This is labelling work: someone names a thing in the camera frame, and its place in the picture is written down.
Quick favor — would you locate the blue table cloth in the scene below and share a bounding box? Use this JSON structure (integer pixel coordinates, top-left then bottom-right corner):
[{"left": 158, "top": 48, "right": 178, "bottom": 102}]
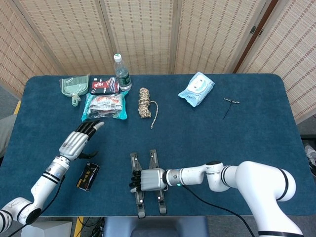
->
[{"left": 0, "top": 73, "right": 316, "bottom": 218}]

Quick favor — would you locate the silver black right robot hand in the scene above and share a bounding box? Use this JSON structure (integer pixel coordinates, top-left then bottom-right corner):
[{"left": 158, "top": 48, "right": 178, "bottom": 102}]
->
[{"left": 127, "top": 167, "right": 168, "bottom": 193}]

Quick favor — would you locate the metal T-handle corkscrew tool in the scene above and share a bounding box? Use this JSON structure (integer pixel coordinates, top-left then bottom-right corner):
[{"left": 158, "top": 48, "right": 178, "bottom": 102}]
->
[{"left": 222, "top": 97, "right": 240, "bottom": 121}]

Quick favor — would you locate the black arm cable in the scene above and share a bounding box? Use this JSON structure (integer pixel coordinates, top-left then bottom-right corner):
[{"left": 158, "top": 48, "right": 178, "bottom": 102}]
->
[
  {"left": 9, "top": 175, "right": 66, "bottom": 237},
  {"left": 181, "top": 185, "right": 255, "bottom": 237}
]

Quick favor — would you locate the teal snack bag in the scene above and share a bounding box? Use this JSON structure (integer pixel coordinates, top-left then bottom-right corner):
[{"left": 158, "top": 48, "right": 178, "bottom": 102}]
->
[{"left": 80, "top": 90, "right": 129, "bottom": 122}]

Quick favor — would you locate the white box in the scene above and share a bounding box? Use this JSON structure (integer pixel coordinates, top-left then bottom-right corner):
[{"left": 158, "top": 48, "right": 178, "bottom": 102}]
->
[{"left": 21, "top": 220, "right": 74, "bottom": 237}]

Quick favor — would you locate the floor cable bundle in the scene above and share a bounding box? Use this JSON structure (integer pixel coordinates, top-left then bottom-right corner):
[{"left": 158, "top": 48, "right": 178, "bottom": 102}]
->
[{"left": 82, "top": 217, "right": 106, "bottom": 237}]

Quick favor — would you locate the pale green plastic dustpan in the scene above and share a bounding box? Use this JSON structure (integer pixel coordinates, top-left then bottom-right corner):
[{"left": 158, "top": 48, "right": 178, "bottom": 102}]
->
[{"left": 59, "top": 74, "right": 91, "bottom": 107}]

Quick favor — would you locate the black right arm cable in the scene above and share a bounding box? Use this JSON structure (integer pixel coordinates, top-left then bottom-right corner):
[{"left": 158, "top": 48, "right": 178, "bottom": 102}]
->
[{"left": 181, "top": 185, "right": 255, "bottom": 237}]

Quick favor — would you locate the beige braided rope bundle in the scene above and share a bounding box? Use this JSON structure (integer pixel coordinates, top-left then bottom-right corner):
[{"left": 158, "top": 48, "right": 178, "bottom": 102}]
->
[{"left": 137, "top": 87, "right": 159, "bottom": 129}]

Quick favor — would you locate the grey sneaker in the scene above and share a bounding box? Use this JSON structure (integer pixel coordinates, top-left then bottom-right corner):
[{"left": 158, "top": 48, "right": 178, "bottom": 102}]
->
[{"left": 305, "top": 145, "right": 316, "bottom": 177}]

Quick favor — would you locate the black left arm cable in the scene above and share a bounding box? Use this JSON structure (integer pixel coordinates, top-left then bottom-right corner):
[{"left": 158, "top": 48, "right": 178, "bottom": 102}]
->
[{"left": 9, "top": 175, "right": 66, "bottom": 237}]

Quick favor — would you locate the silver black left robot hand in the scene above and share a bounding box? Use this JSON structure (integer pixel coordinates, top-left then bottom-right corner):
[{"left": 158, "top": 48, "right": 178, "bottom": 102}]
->
[{"left": 58, "top": 120, "right": 105, "bottom": 161}]

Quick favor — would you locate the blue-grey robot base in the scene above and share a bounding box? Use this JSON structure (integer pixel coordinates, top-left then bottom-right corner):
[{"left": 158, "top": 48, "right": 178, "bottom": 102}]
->
[{"left": 103, "top": 216, "right": 209, "bottom": 237}]

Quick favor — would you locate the red and black snack packet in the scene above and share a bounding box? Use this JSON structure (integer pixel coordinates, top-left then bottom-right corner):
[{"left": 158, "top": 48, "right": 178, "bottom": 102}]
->
[{"left": 90, "top": 77, "right": 121, "bottom": 95}]

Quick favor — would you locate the bamboo folding screen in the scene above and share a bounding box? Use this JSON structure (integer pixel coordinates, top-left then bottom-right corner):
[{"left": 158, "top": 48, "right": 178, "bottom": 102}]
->
[{"left": 0, "top": 0, "right": 316, "bottom": 124}]

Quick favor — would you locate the black box with gold characters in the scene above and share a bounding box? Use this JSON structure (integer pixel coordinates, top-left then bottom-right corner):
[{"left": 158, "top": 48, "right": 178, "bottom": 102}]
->
[{"left": 76, "top": 161, "right": 101, "bottom": 193}]

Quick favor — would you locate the light blue wet wipes pack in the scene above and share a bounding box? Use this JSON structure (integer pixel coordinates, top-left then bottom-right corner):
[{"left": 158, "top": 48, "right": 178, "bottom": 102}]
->
[{"left": 178, "top": 72, "right": 215, "bottom": 108}]

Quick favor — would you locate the black folding stand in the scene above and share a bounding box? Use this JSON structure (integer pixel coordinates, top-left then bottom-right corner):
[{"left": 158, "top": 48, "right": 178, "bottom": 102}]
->
[{"left": 130, "top": 149, "right": 168, "bottom": 219}]

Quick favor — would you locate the clear water bottle green label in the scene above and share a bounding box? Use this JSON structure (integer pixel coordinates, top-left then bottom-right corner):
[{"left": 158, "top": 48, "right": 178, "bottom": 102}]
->
[{"left": 113, "top": 53, "right": 133, "bottom": 92}]

